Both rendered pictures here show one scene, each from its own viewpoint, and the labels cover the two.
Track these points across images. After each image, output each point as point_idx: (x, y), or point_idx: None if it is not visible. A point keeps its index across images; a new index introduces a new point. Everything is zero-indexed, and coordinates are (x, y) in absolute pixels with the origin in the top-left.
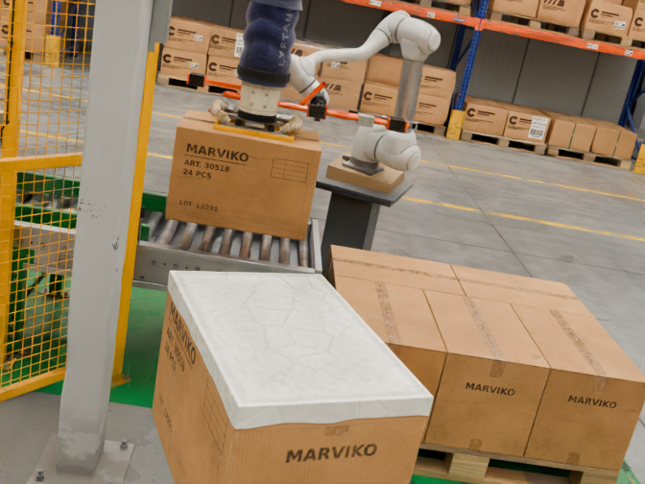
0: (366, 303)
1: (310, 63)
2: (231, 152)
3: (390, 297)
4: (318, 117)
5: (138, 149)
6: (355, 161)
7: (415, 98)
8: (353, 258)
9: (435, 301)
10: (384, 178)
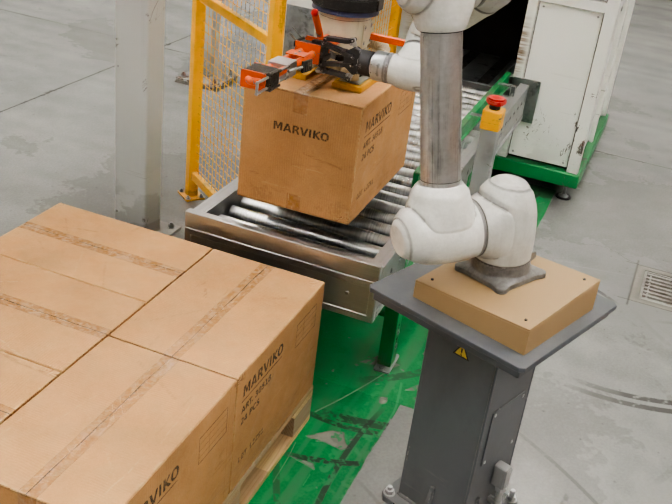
0: (122, 240)
1: None
2: None
3: (132, 264)
4: None
5: (267, 36)
6: None
7: (422, 111)
8: (267, 282)
9: (105, 296)
10: (450, 282)
